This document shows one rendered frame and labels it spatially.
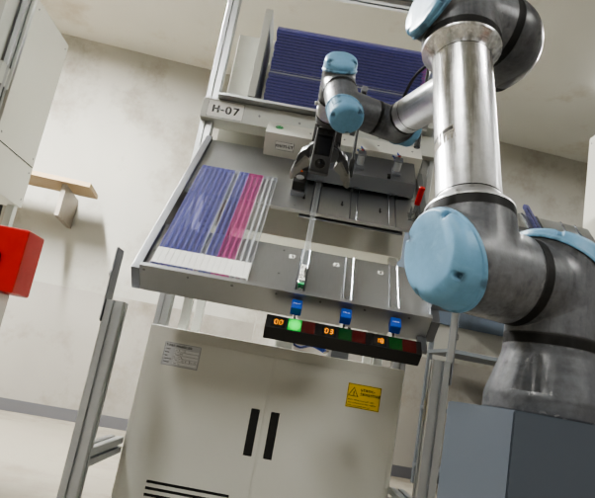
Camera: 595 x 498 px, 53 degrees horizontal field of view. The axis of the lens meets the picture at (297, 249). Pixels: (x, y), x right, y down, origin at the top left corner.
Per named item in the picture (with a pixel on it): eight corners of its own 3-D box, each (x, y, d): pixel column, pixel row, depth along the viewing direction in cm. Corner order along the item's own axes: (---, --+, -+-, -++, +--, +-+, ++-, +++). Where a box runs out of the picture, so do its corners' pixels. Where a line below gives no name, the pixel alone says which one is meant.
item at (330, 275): (426, 329, 135) (430, 319, 133) (141, 277, 136) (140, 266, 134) (422, 279, 151) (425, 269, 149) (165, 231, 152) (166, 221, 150)
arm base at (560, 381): (640, 434, 69) (644, 348, 71) (519, 411, 67) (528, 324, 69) (562, 421, 84) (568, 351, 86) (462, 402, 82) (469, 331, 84)
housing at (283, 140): (410, 198, 191) (422, 158, 183) (260, 171, 192) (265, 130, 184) (409, 186, 198) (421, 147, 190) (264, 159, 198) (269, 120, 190)
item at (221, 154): (416, 246, 167) (421, 231, 164) (184, 204, 168) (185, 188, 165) (411, 189, 194) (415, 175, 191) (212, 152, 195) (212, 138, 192)
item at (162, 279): (424, 341, 136) (432, 318, 132) (139, 289, 137) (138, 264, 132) (423, 337, 137) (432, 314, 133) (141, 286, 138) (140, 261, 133)
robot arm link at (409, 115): (582, 10, 95) (407, 115, 139) (529, -19, 91) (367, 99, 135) (577, 75, 92) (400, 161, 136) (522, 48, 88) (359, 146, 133)
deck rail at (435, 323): (433, 343, 136) (440, 323, 132) (424, 341, 136) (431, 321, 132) (417, 190, 194) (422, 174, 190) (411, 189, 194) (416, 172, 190)
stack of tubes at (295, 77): (419, 127, 191) (430, 52, 197) (262, 99, 192) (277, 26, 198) (411, 142, 204) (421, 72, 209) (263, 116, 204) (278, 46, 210)
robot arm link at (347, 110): (385, 118, 124) (378, 88, 131) (338, 99, 120) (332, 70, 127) (367, 145, 129) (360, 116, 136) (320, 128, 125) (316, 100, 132)
